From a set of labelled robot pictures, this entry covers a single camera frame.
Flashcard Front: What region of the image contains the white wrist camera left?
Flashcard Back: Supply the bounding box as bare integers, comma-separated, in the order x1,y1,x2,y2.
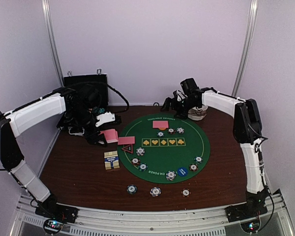
95,112,116,127

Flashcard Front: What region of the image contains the dark blue chip stack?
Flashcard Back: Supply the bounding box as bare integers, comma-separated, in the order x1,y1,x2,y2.
126,184,138,195

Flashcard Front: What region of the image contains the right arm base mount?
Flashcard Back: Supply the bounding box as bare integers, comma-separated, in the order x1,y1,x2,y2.
225,203,268,223

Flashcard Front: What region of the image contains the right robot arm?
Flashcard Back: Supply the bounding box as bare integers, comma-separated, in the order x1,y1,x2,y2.
161,78,267,217

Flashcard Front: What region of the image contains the red black triangular button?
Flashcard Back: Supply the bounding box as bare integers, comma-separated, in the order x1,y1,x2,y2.
121,144,133,154

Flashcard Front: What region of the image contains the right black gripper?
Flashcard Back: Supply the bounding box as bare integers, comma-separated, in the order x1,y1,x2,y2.
160,96,198,119

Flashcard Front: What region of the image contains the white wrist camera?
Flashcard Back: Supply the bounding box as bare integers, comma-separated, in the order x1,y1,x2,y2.
173,90,186,102
95,112,116,127

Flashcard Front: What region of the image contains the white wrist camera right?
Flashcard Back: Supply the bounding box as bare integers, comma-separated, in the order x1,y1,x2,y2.
173,90,186,102

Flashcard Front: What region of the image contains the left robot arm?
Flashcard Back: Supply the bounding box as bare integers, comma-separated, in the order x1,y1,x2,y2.
0,87,115,218

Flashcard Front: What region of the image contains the pink backed card deck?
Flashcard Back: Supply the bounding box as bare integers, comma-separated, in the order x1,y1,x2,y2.
100,129,118,143

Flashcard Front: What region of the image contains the black chip carrying case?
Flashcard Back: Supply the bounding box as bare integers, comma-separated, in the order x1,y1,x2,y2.
54,74,108,133

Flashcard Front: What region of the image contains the blue round blind button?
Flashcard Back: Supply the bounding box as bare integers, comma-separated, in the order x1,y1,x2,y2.
177,167,188,177

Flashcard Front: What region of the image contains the round green poker mat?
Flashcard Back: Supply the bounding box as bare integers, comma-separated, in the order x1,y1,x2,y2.
118,113,210,184

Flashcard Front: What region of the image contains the brown red chip stack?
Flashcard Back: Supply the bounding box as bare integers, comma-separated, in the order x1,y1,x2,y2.
181,188,190,197

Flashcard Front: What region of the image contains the blue chip stack mat bottom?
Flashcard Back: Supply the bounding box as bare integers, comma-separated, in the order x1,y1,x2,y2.
166,171,177,181

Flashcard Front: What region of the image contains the pink card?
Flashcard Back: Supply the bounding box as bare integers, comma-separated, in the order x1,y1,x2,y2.
152,120,169,129
118,136,135,145

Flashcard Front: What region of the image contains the green blue chip mat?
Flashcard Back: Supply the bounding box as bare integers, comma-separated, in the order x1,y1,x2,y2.
157,132,164,138
194,156,203,163
139,163,148,172

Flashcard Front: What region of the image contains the gold card deck box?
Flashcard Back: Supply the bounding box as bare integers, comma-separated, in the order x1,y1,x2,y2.
104,150,120,170

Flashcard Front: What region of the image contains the green blue chip mat top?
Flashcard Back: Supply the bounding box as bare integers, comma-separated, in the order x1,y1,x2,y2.
157,132,164,138

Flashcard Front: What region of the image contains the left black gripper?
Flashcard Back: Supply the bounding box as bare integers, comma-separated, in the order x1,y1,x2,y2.
68,105,108,147

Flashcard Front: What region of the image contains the teal chip stack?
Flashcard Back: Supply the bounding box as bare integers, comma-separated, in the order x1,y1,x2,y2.
92,108,105,114

